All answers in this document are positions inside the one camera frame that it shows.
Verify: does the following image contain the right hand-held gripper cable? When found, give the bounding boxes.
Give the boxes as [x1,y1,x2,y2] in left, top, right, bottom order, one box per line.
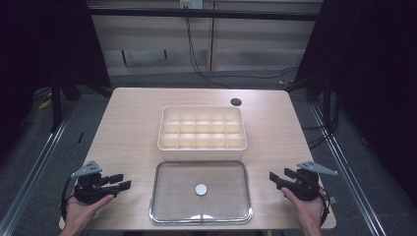
[317,186,330,228]

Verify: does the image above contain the person's right hand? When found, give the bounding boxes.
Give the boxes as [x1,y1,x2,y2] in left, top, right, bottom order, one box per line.
[280,187,325,229]

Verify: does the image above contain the transparent box lid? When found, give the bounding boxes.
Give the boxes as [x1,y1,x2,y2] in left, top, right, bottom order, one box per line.
[149,159,254,226]

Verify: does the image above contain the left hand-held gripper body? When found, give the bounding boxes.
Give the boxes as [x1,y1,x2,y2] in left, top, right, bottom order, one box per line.
[70,159,116,205]

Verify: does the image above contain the left hand-held gripper cable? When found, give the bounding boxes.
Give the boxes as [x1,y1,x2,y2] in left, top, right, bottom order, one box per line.
[60,176,75,221]

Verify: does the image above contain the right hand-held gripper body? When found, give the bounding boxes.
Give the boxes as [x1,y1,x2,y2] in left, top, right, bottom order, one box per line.
[288,160,338,202]

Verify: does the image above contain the metal floor rail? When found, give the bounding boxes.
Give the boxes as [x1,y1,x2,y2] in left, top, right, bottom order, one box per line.
[0,101,79,236]
[309,102,385,236]

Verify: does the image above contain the white compartment storage box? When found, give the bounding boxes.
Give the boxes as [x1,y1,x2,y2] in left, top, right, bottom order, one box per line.
[156,104,248,161]

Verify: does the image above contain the black floor cables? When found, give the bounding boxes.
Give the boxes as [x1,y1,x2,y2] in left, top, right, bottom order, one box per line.
[300,92,340,151]

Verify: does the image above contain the black curtain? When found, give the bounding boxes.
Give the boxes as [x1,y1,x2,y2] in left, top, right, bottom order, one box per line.
[0,0,111,158]
[293,0,417,206]

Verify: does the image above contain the white wall power outlet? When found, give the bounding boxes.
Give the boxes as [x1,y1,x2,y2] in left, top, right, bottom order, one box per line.
[179,0,205,10]

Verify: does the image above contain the black horizontal frame bar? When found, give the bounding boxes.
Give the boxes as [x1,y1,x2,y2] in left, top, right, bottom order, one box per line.
[88,7,324,22]

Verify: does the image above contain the hand-held gripper cable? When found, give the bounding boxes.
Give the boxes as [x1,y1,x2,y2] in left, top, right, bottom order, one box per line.
[60,176,75,221]
[317,186,330,228]

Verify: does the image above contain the yellow floor object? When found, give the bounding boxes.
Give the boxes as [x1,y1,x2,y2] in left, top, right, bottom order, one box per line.
[37,97,53,111]

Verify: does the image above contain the black stand leg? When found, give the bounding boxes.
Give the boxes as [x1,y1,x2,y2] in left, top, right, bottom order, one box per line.
[50,75,64,133]

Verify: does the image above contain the person's left hand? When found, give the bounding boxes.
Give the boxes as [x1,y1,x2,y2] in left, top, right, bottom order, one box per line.
[63,194,116,230]

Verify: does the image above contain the black hanging wall cable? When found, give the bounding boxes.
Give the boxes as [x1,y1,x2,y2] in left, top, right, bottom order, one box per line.
[185,16,299,89]

